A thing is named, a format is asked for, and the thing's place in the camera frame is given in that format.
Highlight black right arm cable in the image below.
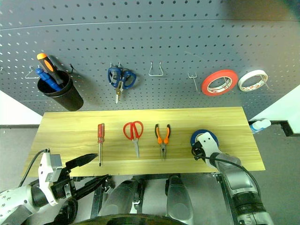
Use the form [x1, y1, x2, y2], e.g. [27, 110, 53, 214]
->
[206, 158, 262, 202]

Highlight orange and black screwdriver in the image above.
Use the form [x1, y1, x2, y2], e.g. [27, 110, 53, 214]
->
[36, 52, 64, 85]

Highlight blue handled scissors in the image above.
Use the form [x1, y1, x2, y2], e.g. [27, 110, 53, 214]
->
[107, 67, 137, 104]

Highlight blue tape roll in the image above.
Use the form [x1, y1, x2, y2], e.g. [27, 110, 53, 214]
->
[190, 129, 220, 150]

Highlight grey rounded shape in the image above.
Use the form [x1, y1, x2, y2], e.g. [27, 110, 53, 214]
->
[103, 179, 145, 215]
[165, 175, 194, 225]

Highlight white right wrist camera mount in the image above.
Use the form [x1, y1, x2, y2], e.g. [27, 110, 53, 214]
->
[195, 132, 220, 168]

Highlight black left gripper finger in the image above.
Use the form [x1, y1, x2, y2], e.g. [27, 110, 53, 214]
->
[65, 153, 98, 172]
[74, 173, 111, 201]

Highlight white tape roll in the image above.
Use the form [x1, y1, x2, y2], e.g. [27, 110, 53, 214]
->
[238, 69, 269, 92]

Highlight red handled scissors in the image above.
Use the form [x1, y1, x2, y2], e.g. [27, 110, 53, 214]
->
[123, 120, 144, 159]

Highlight orange and black pliers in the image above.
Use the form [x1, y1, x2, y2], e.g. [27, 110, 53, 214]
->
[154, 123, 172, 162]

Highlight black wheel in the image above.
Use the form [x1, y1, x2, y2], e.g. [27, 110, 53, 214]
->
[56, 199, 78, 225]

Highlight grey metal pegboard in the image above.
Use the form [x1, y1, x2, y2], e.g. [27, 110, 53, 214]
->
[0, 0, 300, 120]

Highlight silver peg hook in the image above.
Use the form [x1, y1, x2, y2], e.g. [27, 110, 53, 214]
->
[259, 74, 274, 92]
[222, 76, 232, 91]

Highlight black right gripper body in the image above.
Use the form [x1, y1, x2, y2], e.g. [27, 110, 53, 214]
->
[191, 141, 205, 161]

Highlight red tape roll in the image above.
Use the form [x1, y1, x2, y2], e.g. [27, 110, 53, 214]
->
[201, 69, 239, 97]

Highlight white and blue plastic bottle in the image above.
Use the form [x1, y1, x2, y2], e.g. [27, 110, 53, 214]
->
[249, 118, 272, 135]

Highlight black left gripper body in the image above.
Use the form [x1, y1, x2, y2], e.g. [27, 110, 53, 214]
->
[48, 164, 77, 200]

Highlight black metal table frame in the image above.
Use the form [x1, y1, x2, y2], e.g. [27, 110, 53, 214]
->
[70, 172, 239, 225]

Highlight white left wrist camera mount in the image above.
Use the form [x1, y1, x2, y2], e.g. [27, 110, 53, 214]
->
[37, 149, 64, 207]

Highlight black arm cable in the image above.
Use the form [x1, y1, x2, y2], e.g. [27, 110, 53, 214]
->
[206, 158, 262, 202]
[18, 149, 47, 188]

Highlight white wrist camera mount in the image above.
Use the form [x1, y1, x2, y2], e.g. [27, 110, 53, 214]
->
[37, 149, 64, 207]
[195, 132, 220, 168]

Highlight black plastic cup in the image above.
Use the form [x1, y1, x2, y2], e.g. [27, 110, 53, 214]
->
[37, 70, 84, 112]

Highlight red handled screwdriver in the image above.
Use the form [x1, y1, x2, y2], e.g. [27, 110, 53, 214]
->
[97, 123, 105, 167]

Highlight trapezoid silver wire hook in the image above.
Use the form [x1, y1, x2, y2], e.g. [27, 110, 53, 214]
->
[148, 60, 164, 76]

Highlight triangular silver wire hook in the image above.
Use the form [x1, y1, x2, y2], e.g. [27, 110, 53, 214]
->
[24, 65, 42, 79]

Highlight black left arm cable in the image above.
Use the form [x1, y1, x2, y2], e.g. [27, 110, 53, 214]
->
[18, 149, 47, 188]

